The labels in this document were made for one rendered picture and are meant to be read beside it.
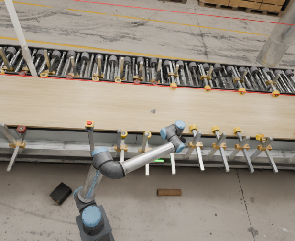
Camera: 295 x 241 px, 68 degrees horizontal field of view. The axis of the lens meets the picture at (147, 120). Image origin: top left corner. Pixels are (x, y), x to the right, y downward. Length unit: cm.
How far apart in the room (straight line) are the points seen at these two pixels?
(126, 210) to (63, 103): 147
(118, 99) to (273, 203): 247
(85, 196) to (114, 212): 97
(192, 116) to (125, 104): 78
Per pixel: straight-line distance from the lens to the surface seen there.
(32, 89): 283
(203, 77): 304
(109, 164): 149
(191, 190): 310
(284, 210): 361
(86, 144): 254
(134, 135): 239
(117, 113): 243
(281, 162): 298
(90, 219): 195
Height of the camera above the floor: 274
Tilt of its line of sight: 50 degrees down
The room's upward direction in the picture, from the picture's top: 11 degrees clockwise
